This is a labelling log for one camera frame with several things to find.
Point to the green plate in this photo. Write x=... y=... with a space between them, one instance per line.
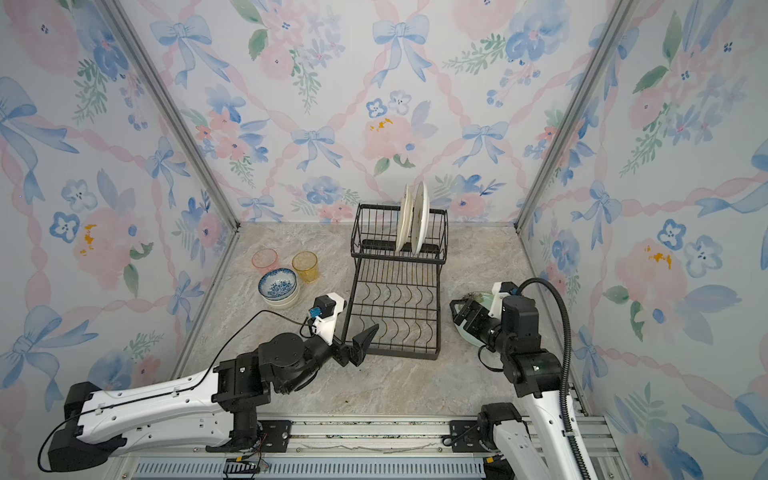
x=484 y=300

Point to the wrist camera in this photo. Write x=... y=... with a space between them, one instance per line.
x=500 y=290
x=324 y=314

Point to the yellow glass cup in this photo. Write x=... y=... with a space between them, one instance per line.
x=305 y=264

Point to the white floral plate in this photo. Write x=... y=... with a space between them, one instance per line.
x=420 y=218

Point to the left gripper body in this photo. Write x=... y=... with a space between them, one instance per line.
x=339 y=353

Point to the white blue floral bowl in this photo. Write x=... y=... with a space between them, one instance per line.
x=278 y=284

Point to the black wire dish rack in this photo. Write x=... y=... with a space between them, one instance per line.
x=399 y=291

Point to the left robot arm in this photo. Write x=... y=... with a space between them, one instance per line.
x=215 y=408

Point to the cream plate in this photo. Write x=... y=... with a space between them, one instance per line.
x=404 y=219

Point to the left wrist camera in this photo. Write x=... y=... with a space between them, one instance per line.
x=324 y=314

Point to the pink glass cup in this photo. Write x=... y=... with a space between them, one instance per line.
x=265 y=260

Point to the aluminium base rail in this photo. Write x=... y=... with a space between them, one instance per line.
x=379 y=448

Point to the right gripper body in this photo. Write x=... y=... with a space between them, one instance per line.
x=484 y=327

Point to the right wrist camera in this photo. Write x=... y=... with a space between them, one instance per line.
x=500 y=290

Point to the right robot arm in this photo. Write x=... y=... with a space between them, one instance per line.
x=534 y=384

